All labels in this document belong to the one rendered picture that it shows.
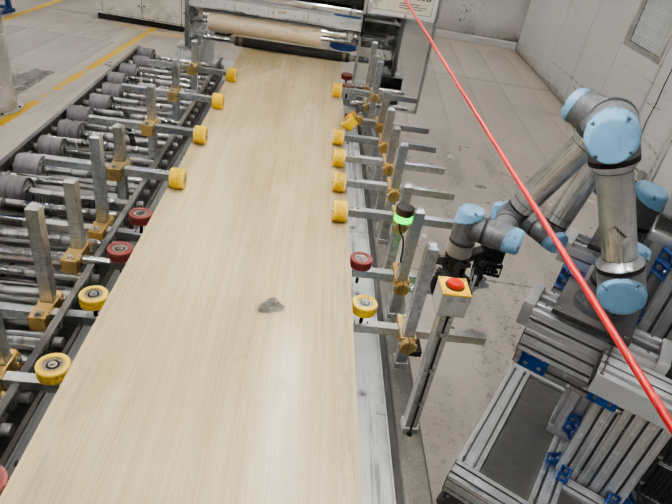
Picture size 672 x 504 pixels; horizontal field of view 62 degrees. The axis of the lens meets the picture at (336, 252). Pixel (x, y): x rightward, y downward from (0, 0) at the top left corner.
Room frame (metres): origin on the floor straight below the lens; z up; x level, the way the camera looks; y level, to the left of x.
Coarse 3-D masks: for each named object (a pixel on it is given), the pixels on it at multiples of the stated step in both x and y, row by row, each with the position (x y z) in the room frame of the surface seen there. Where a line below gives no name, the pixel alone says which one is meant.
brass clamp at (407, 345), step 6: (396, 318) 1.45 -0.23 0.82; (402, 318) 1.43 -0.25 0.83; (402, 324) 1.40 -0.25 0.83; (396, 336) 1.39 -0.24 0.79; (402, 336) 1.35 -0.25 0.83; (414, 336) 1.36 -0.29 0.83; (402, 342) 1.33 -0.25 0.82; (408, 342) 1.32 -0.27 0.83; (414, 342) 1.34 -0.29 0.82; (402, 348) 1.32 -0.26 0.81; (408, 348) 1.32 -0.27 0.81; (414, 348) 1.32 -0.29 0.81
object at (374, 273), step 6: (354, 270) 1.62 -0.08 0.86; (372, 270) 1.64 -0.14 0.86; (378, 270) 1.65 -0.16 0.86; (384, 270) 1.65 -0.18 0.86; (390, 270) 1.66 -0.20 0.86; (354, 276) 1.62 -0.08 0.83; (360, 276) 1.62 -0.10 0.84; (366, 276) 1.63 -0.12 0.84; (372, 276) 1.63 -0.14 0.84; (378, 276) 1.63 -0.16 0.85; (384, 276) 1.63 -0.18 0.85; (390, 276) 1.64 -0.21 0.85; (414, 276) 1.65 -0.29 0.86; (432, 276) 1.67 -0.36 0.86; (414, 282) 1.65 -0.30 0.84
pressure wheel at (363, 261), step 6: (354, 252) 1.66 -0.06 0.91; (360, 252) 1.67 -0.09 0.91; (354, 258) 1.62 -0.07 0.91; (360, 258) 1.63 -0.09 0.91; (366, 258) 1.64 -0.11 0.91; (372, 258) 1.65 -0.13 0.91; (354, 264) 1.61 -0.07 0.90; (360, 264) 1.60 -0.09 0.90; (366, 264) 1.61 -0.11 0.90; (360, 270) 1.60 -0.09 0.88; (366, 270) 1.61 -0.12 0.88
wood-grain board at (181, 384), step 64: (256, 64) 3.75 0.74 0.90; (320, 64) 4.02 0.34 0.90; (256, 128) 2.65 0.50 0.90; (320, 128) 2.80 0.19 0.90; (192, 192) 1.90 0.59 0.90; (256, 192) 1.99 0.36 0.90; (320, 192) 2.08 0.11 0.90; (192, 256) 1.48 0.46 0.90; (256, 256) 1.54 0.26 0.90; (320, 256) 1.61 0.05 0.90; (128, 320) 1.13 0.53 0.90; (192, 320) 1.18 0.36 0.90; (256, 320) 1.23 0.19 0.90; (320, 320) 1.27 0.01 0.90; (64, 384) 0.88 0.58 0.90; (128, 384) 0.92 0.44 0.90; (192, 384) 0.95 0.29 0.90; (256, 384) 0.99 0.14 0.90; (320, 384) 1.02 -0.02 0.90; (64, 448) 0.72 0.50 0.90; (128, 448) 0.74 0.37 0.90; (192, 448) 0.77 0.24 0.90; (256, 448) 0.80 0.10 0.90; (320, 448) 0.83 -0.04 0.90
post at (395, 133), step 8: (392, 128) 2.36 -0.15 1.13; (400, 128) 2.36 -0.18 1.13; (392, 136) 2.34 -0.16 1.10; (392, 144) 2.34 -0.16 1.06; (392, 152) 2.34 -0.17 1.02; (392, 160) 2.34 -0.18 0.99; (384, 176) 2.34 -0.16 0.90; (384, 192) 2.34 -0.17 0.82; (384, 200) 2.34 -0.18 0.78; (376, 208) 2.34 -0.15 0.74
